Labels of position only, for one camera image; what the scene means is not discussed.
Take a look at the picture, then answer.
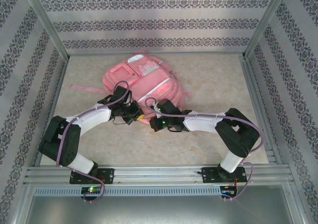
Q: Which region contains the pink backpack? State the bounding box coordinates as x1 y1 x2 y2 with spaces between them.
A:
70 51 192 125

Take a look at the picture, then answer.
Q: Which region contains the left controller board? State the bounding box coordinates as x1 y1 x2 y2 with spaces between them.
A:
81 186 102 195

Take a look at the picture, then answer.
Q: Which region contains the controller board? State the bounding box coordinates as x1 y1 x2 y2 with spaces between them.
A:
220 185 237 198
81 186 102 195

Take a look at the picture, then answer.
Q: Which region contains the grey metal panel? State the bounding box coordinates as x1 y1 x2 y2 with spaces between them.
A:
23 195 298 224

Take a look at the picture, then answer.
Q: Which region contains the right controller board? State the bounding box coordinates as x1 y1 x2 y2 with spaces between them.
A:
220 185 237 198

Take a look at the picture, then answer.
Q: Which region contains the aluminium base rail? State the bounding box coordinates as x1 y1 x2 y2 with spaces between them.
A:
23 164 292 185

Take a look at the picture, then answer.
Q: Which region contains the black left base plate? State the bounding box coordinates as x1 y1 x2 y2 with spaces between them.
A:
69 168 115 185

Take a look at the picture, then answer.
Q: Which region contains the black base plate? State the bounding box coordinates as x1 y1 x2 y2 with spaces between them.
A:
195 166 248 184
69 168 115 185

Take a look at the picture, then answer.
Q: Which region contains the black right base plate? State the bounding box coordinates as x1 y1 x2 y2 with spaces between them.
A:
195 166 248 184

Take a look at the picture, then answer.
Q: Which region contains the slotted metal cable duct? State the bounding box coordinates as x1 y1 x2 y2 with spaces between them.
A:
32 185 222 197

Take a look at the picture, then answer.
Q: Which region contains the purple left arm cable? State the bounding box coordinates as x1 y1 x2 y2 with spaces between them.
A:
56 81 130 204

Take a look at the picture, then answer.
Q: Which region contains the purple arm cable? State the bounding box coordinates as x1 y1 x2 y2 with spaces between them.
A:
56 81 130 204
145 97 263 201

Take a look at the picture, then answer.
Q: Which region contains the aluminium side rail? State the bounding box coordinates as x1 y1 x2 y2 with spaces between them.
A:
239 55 283 164

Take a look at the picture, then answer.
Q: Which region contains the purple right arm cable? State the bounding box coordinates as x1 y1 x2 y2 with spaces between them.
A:
145 97 263 201

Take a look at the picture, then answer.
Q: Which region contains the aluminium frame post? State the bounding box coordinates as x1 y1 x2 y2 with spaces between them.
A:
242 0 291 61
19 0 70 62

